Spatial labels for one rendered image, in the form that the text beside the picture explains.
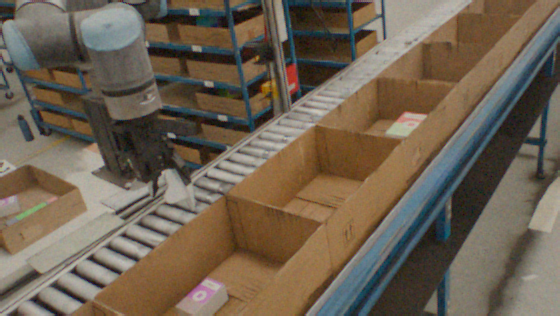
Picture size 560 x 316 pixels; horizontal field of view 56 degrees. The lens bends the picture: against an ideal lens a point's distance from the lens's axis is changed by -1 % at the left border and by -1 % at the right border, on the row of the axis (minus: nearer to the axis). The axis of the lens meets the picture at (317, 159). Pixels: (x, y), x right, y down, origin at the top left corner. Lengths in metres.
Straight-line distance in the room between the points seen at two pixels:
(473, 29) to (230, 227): 1.58
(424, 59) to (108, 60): 1.51
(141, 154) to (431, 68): 1.45
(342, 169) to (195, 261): 0.54
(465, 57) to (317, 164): 0.82
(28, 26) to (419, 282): 1.18
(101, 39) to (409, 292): 1.08
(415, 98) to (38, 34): 1.19
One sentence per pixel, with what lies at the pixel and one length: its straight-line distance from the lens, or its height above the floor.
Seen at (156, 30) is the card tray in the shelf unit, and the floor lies 1.00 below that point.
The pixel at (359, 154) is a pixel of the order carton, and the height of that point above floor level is 0.98.
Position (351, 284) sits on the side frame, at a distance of 1.19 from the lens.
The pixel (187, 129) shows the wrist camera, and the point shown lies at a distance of 1.04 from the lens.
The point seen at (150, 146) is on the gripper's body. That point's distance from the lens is 0.98.
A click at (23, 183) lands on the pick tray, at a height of 0.78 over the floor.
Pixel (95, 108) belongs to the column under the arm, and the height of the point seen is 1.05.
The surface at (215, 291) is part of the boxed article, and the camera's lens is 1.21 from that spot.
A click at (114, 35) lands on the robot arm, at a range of 0.90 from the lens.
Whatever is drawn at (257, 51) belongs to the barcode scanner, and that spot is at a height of 1.06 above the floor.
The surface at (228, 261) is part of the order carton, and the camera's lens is 1.35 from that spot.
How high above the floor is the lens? 1.72
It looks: 30 degrees down
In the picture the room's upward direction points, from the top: 8 degrees counter-clockwise
